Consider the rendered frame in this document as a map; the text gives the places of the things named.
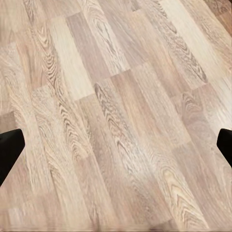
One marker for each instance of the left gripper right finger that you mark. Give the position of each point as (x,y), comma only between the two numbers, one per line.
(224,143)

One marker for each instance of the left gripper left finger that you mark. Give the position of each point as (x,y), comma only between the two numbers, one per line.
(11,145)

